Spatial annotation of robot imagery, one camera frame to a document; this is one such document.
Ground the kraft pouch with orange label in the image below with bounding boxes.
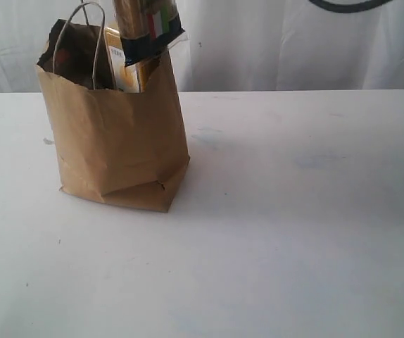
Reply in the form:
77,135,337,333
52,47,72,74

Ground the spaghetti package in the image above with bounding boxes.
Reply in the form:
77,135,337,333
113,0,184,66

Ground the brown paper shopping bag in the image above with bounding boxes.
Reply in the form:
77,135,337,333
37,19,190,212

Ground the millet bottle with white cap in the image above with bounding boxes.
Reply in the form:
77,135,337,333
104,23,160,93

